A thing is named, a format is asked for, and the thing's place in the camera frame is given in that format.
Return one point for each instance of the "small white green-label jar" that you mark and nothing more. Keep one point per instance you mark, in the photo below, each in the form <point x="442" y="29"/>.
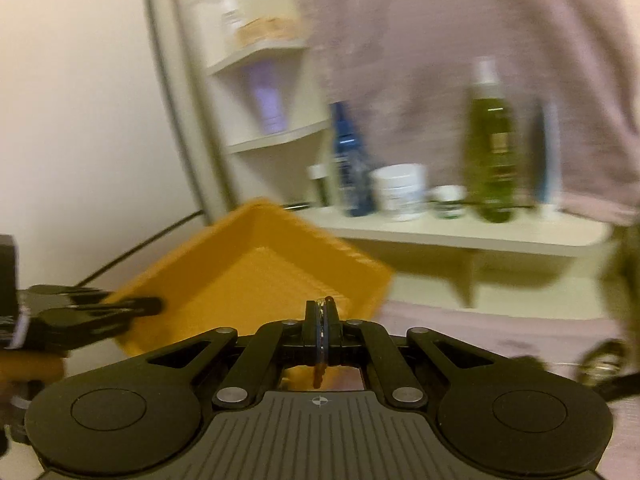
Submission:
<point x="448" y="202"/>

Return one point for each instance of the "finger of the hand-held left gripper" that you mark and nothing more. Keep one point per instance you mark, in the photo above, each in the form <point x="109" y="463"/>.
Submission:
<point x="100" y="317"/>
<point x="60" y="291"/>

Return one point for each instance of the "pink towel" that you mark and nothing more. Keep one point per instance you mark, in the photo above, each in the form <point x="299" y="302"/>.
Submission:
<point x="425" y="35"/>

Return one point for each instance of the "blue plastic bottle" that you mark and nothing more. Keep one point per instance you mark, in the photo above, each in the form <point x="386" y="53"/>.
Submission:
<point x="351" y="170"/>

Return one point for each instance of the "curved dark frame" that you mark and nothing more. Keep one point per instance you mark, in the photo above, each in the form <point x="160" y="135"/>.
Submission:
<point x="175" y="85"/>

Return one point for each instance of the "white bottle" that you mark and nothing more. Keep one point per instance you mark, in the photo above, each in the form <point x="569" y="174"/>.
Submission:
<point x="231" y="17"/>

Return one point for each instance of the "small dark white-capped bottle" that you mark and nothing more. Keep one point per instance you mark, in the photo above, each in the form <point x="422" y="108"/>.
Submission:
<point x="320" y="185"/>

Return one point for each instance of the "large white jar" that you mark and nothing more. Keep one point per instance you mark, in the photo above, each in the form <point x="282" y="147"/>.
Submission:
<point x="400" y="192"/>

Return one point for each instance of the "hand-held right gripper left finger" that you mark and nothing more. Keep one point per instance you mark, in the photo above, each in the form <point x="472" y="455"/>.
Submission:
<point x="312" y="330"/>

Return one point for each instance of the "pink table cloth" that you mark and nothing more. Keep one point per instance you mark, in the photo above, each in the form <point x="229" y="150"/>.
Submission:
<point x="475" y="325"/>

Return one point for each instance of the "white and blue tube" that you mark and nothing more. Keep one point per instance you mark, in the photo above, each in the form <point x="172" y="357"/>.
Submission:
<point x="547" y="170"/>

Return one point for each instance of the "blurred olive jewelry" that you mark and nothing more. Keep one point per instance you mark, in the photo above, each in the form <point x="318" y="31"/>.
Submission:
<point x="617" y="270"/>

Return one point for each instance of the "cream shelf unit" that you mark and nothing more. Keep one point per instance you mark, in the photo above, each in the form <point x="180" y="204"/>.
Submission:
<point x="450" y="237"/>

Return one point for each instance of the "yellow plastic tray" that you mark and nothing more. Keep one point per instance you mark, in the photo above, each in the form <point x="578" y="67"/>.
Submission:
<point x="260" y="270"/>

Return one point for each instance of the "purple tube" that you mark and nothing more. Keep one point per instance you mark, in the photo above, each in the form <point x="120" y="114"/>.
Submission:
<point x="268" y="100"/>

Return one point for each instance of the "green spray bottle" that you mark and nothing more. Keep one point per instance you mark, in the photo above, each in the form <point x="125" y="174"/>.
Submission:
<point x="492" y="160"/>

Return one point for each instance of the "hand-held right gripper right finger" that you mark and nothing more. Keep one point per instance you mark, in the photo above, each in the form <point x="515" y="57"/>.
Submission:
<point x="331" y="332"/>

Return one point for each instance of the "tan box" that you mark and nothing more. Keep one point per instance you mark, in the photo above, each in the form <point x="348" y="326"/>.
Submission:
<point x="267" y="31"/>

